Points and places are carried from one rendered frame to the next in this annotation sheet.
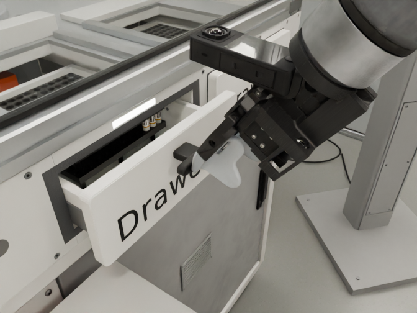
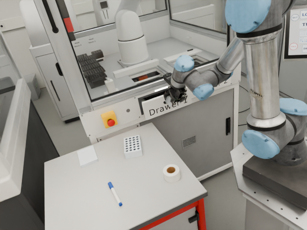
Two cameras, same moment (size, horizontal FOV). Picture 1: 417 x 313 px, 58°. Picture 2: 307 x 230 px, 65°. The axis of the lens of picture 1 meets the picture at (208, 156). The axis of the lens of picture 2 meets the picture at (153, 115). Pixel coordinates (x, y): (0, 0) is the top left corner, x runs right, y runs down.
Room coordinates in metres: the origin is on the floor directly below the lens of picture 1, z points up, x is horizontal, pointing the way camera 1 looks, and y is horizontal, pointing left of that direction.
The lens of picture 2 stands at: (-0.55, -0.62, 1.54)
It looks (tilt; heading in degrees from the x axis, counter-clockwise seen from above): 32 degrees down; 39
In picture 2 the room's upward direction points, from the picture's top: 11 degrees counter-clockwise
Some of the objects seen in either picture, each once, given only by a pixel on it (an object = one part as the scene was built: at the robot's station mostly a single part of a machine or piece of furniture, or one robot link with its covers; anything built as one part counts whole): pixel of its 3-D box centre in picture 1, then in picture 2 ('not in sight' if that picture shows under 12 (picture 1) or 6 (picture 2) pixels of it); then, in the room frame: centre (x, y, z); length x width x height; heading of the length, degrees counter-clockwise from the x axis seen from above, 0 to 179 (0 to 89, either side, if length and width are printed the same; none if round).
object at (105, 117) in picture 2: not in sight; (109, 119); (0.15, 0.26, 0.88); 0.07 x 0.05 x 0.07; 146
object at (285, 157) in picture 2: not in sight; (285, 142); (0.28, -0.56, 0.87); 0.15 x 0.15 x 0.10
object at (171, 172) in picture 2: not in sight; (171, 173); (0.02, -0.18, 0.78); 0.07 x 0.07 x 0.04
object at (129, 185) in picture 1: (175, 166); (167, 102); (0.40, 0.04, 0.87); 0.29 x 0.02 x 0.11; 146
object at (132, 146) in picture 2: not in sight; (132, 146); (0.10, 0.09, 0.78); 0.12 x 0.08 x 0.04; 40
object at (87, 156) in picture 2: not in sight; (87, 156); (-0.04, 0.28, 0.77); 0.13 x 0.09 x 0.02; 57
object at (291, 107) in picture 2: not in sight; (287, 118); (0.27, -0.55, 0.99); 0.13 x 0.12 x 0.14; 162
